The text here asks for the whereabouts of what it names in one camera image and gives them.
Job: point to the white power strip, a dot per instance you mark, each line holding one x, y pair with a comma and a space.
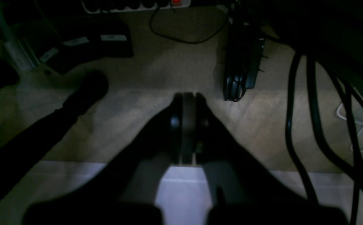
118, 6

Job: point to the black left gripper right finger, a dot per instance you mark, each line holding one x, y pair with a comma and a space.
246, 193

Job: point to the black device on floor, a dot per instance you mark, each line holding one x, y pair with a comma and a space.
244, 52

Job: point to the black boxes with labels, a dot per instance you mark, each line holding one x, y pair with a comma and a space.
62, 43

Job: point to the black round-tipped pole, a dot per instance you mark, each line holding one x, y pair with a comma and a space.
20, 154

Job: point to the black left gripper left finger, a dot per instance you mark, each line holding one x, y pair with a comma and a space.
124, 191

